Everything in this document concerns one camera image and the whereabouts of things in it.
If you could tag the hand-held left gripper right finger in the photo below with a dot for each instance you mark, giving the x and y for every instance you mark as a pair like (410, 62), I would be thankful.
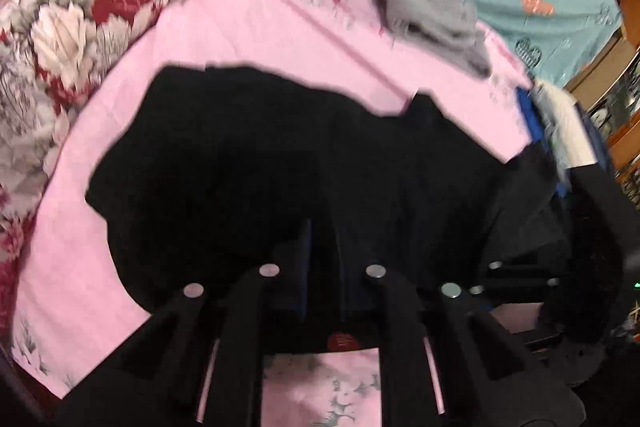
(345, 269)

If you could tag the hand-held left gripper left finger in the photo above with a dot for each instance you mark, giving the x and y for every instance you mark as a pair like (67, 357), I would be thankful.
(303, 259)

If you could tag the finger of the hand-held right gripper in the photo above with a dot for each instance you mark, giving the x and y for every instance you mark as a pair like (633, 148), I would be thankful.
(542, 339)
(525, 282)

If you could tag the black pants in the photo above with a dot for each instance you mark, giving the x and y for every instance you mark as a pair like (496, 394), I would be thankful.
(250, 167)

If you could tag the white garment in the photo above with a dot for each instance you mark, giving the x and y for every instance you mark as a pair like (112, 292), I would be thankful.
(565, 122)

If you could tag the wooden shelf unit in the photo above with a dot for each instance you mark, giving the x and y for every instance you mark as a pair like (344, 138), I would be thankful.
(620, 107)

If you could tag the pile of folded clothes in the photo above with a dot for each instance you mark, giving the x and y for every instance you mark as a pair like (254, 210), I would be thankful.
(529, 117)

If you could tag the pink bed sheet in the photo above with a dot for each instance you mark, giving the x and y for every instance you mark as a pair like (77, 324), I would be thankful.
(240, 27)

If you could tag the grey cloth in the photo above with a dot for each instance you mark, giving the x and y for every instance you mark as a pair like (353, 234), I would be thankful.
(425, 12)

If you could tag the red floral quilt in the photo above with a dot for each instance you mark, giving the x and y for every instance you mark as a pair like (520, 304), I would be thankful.
(75, 7)

